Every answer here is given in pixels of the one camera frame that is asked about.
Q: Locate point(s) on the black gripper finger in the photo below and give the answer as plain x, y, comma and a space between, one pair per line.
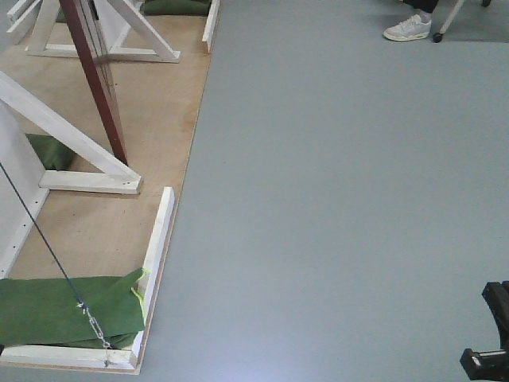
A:
495, 295
492, 365

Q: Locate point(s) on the brown wooden door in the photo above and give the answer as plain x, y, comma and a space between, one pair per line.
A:
82, 19

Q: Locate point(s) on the office chair base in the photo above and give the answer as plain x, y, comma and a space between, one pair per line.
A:
438, 36

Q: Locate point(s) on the white sneaker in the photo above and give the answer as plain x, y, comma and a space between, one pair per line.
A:
412, 29

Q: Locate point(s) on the near green sandbag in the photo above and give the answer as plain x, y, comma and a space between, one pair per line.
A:
45, 311

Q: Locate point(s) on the green sandbag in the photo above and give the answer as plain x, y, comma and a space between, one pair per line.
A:
45, 311
53, 154
176, 7

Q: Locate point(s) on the far green sandbag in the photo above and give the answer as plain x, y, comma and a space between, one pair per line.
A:
176, 7

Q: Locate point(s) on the middle green sandbag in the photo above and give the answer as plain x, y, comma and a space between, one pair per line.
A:
53, 154

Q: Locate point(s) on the white edge rail near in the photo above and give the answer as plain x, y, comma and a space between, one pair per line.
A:
154, 260

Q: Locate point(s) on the white edge rail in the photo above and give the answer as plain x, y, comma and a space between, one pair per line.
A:
154, 260
210, 25

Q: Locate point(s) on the white bottom rail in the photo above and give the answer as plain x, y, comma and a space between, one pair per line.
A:
59, 357

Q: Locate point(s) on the white edge rail far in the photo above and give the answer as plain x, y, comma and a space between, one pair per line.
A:
210, 25

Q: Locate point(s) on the far white wooden support frame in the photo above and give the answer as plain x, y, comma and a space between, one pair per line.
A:
124, 32

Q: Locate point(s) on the white wooden support frame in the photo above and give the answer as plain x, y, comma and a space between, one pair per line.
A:
124, 32
17, 154

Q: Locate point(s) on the near white wooden support frame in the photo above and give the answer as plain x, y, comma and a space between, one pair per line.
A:
17, 154

